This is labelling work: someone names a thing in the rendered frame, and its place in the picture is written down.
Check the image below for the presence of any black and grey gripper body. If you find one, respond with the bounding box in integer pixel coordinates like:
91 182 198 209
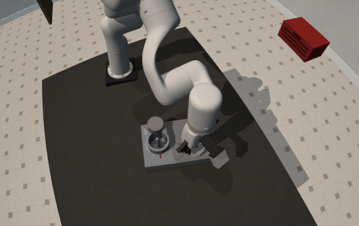
181 122 215 149

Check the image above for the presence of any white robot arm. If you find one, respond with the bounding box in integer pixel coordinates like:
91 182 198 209
100 0 229 169

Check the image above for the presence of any white toothed gear with red arrow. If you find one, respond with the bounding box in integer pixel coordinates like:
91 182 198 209
191 143 205 157

